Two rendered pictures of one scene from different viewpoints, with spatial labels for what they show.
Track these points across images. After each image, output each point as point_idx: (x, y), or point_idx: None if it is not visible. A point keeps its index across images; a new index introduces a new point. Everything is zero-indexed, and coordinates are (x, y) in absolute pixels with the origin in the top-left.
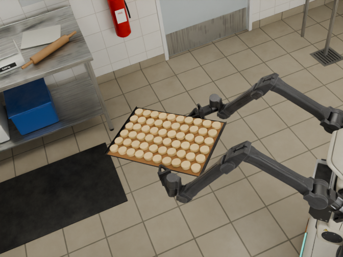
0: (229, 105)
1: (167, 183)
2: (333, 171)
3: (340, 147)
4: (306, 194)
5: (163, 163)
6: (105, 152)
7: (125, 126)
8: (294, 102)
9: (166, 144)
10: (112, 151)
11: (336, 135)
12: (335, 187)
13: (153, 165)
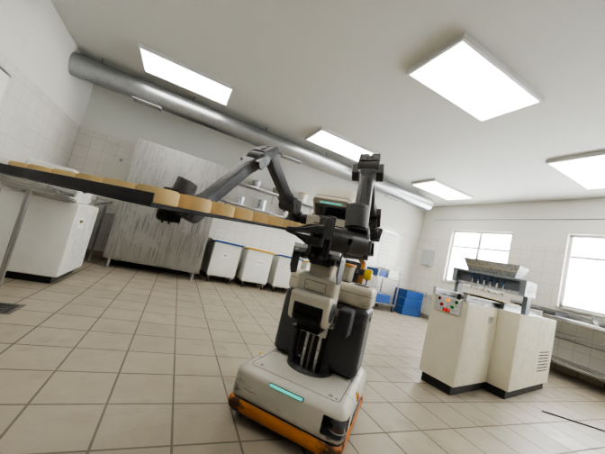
0: (210, 192)
1: (365, 213)
2: None
3: (340, 194)
4: (379, 210)
5: (292, 222)
6: (144, 199)
7: (66, 170)
8: (280, 177)
9: None
10: (174, 198)
11: (323, 195)
12: None
13: (287, 228)
